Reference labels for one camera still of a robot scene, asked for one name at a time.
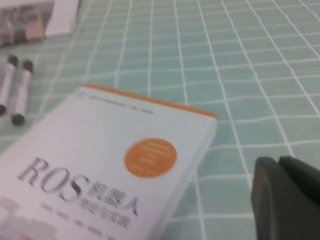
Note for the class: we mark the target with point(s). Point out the glossy robot photo brochure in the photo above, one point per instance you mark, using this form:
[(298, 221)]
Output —
[(22, 22)]

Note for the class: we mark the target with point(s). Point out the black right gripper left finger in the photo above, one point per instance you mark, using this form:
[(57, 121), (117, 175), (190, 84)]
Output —
[(265, 200)]

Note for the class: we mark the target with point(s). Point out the green checked tablecloth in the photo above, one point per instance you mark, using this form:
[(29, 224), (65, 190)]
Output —
[(225, 75)]

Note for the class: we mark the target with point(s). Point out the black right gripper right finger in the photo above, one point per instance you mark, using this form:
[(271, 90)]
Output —
[(300, 205)]

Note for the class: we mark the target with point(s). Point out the black cap whiteboard marker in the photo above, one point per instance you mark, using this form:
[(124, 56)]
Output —
[(22, 92), (7, 82)]

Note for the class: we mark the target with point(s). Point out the white orange ROS book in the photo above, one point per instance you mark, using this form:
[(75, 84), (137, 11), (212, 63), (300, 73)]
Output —
[(100, 150)]

